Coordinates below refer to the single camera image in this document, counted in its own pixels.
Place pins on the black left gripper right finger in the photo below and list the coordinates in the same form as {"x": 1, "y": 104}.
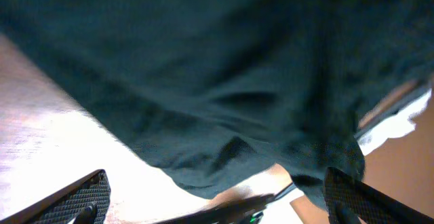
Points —
{"x": 351, "y": 201}

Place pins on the black shorts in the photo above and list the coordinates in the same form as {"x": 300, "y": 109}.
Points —
{"x": 214, "y": 91}

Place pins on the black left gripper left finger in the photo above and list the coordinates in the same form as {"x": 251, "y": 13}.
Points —
{"x": 66, "y": 204}

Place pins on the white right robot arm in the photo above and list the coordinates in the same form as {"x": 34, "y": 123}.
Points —
{"x": 248, "y": 210}

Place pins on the white t-shirt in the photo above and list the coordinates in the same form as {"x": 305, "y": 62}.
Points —
{"x": 395, "y": 122}

